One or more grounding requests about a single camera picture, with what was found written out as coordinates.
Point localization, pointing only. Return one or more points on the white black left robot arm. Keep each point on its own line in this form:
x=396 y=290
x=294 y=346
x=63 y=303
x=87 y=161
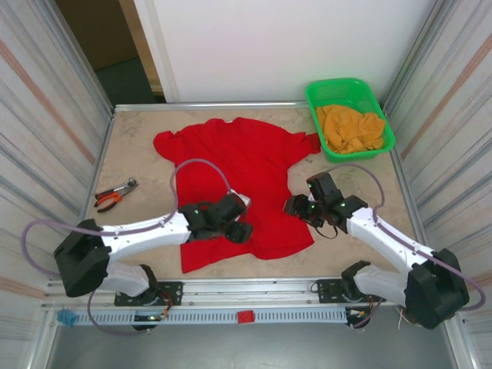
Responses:
x=146 y=230

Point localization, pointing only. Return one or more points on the small red block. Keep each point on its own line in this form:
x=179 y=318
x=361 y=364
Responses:
x=246 y=316

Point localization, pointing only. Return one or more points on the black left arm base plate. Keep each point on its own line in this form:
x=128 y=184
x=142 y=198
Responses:
x=173 y=292

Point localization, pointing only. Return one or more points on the small circuit board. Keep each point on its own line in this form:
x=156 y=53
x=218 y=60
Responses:
x=148 y=317
x=359 y=313

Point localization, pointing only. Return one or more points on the brown wooden door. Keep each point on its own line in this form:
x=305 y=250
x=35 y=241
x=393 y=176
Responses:
x=96 y=30

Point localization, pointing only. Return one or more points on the green plastic basket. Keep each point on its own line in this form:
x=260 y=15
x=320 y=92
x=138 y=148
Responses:
x=346 y=86

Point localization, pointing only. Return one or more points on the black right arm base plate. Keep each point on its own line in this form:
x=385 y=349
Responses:
x=324 y=290

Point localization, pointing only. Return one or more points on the red t-shirt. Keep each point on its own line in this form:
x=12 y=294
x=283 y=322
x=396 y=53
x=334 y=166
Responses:
x=246 y=153

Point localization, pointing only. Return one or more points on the aluminium mounting rail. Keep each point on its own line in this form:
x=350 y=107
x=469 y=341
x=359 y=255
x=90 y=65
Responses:
x=250 y=286

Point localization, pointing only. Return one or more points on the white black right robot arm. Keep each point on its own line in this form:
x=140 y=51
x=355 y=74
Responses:
x=388 y=238

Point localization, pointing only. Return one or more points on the mustard orange cloth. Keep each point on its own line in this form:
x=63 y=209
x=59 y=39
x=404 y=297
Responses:
x=346 y=130

